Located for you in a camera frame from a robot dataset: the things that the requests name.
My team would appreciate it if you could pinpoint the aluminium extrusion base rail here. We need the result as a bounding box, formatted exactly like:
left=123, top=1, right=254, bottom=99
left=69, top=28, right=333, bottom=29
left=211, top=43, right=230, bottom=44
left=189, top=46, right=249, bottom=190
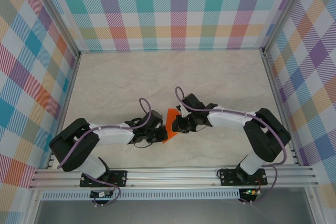
left=29, top=165, right=320, bottom=190

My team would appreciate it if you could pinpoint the slotted white cable duct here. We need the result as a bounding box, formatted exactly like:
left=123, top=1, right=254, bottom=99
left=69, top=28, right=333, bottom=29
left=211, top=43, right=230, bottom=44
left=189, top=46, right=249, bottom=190
left=41, top=191, right=242, bottom=201

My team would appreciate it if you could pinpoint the small black circuit board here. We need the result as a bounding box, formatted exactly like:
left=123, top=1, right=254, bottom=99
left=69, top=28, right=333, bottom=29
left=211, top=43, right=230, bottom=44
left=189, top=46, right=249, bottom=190
left=90, top=189, right=114, bottom=199

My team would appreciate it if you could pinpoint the orange paper sheet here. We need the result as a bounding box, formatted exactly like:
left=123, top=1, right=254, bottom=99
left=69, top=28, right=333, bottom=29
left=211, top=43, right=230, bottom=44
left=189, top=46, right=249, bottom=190
left=162, top=108, right=182, bottom=145

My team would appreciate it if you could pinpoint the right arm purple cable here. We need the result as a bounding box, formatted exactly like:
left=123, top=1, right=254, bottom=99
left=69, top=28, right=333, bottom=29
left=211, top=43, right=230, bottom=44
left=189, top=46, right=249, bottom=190
left=175, top=86, right=287, bottom=206

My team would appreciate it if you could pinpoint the circuit board with green light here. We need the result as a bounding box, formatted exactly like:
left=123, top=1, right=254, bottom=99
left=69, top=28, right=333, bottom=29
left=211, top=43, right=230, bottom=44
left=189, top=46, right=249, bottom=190
left=241, top=188, right=261, bottom=196

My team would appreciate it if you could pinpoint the short aluminium frame post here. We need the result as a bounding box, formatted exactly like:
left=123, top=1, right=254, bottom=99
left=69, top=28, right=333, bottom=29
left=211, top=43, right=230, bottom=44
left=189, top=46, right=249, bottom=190
left=306, top=187, right=325, bottom=224
left=25, top=189, right=43, bottom=224

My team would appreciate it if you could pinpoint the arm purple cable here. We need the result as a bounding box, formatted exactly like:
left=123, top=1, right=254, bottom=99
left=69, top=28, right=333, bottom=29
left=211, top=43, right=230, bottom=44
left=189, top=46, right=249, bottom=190
left=57, top=98, right=158, bottom=207
left=175, top=86, right=287, bottom=206

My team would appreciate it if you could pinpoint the aluminium frame floor rail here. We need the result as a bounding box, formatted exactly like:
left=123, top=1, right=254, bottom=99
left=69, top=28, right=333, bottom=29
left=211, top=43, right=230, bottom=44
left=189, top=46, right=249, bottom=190
left=78, top=48, right=265, bottom=55
left=261, top=48, right=301, bottom=167
left=46, top=53, right=82, bottom=169

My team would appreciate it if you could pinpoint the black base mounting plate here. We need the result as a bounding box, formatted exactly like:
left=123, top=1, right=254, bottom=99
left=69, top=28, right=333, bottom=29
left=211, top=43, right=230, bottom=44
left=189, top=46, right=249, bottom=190
left=79, top=170, right=129, bottom=188
left=218, top=168, right=268, bottom=187

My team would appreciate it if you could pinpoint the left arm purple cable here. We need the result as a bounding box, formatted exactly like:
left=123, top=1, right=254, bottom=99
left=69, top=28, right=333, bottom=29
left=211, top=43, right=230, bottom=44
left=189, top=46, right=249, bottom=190
left=57, top=98, right=158, bottom=207

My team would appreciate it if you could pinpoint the grey metal panel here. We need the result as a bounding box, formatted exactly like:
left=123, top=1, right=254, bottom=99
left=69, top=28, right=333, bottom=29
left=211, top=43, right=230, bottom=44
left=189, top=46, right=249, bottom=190
left=34, top=199, right=316, bottom=224

